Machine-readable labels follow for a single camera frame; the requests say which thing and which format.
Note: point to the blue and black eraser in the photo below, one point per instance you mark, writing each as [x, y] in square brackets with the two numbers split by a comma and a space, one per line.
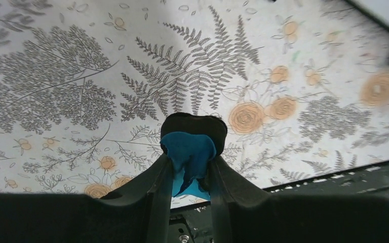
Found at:
[191, 142]

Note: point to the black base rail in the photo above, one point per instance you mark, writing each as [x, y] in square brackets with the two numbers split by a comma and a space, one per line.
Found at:
[194, 223]

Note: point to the black framed whiteboard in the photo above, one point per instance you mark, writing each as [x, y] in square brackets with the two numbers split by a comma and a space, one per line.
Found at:
[382, 16]

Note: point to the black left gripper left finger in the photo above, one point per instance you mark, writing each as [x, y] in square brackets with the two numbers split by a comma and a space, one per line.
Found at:
[138, 211]

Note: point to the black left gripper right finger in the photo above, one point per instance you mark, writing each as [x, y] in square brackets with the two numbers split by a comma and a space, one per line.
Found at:
[243, 212]

